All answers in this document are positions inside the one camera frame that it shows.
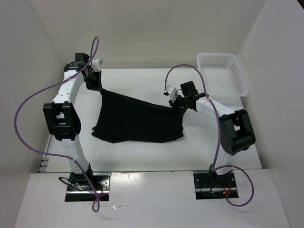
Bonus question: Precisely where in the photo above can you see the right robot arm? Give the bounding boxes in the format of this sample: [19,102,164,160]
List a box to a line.
[164,81,256,187]

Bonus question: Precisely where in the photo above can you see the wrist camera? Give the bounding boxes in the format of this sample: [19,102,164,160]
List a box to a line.
[91,59,103,72]
[163,85,177,101]

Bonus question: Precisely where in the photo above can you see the purple cable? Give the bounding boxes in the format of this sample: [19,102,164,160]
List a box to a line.
[13,36,108,211]
[163,64,255,207]

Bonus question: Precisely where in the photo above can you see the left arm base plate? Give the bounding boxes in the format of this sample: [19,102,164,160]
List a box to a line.
[58,172,111,202]

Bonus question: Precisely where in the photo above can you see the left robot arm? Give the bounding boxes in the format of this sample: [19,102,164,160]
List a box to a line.
[43,53,103,190]

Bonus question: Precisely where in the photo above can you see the black shorts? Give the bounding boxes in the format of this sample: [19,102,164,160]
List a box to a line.
[92,89,184,143]

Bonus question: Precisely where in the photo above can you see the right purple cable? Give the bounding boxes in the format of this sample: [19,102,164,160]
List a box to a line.
[163,64,255,207]

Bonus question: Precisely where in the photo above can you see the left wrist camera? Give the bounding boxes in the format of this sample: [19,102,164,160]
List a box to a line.
[91,59,103,72]

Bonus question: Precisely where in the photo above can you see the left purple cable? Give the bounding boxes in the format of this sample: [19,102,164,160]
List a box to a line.
[13,36,108,211]

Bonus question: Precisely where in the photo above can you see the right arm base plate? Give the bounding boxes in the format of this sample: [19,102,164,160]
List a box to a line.
[193,171,238,200]

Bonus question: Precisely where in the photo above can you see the white plastic basket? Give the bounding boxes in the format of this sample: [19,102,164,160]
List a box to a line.
[197,53,248,97]

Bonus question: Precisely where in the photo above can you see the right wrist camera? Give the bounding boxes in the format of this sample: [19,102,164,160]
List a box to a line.
[163,85,177,101]

